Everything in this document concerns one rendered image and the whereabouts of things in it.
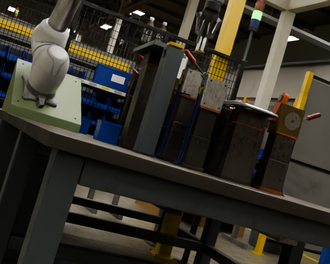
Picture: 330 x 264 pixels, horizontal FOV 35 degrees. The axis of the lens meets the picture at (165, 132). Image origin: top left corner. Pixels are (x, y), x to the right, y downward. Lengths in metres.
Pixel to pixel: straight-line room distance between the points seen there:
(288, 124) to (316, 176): 3.77
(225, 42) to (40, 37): 1.63
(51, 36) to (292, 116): 1.25
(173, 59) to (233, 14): 1.92
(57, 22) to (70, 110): 0.45
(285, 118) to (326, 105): 3.76
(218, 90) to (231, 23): 1.94
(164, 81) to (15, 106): 0.86
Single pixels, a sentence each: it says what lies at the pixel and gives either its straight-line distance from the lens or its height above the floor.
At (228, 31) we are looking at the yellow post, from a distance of 3.90.
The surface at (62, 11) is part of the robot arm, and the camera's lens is 2.63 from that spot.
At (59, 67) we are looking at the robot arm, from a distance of 2.56.
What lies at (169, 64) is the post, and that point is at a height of 1.07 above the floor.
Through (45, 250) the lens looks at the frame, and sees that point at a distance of 1.45.
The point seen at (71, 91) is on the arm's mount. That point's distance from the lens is 2.84.
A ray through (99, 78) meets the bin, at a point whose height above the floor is 1.07.
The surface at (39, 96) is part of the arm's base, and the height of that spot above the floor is 0.82.
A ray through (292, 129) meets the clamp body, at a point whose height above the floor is 0.97.
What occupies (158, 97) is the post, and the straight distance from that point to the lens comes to 2.04.
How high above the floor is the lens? 0.73
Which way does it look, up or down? 2 degrees up
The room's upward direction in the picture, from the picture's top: 17 degrees clockwise
